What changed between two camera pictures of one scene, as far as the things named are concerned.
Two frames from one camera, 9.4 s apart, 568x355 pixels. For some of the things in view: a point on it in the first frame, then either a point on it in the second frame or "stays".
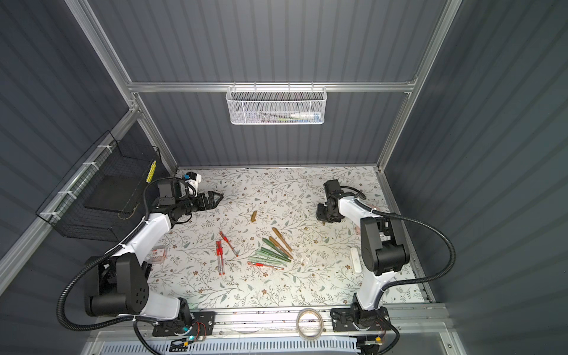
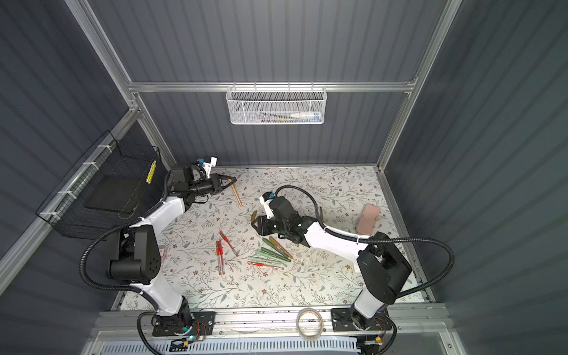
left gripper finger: x=217 y=203 → x=229 y=184
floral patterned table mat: x=262 y=245 stays
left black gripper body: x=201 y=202 → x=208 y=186
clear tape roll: x=321 y=321 stays
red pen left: x=218 y=254 stays
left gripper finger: x=220 y=199 → x=228 y=177
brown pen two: x=282 y=239 → x=234 y=188
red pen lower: x=263 y=265 stays
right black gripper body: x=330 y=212 → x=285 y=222
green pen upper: x=275 y=247 stays
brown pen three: x=279 y=247 stays
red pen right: x=221 y=250 stays
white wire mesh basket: x=276 y=106 stays
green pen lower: x=268 y=261 stays
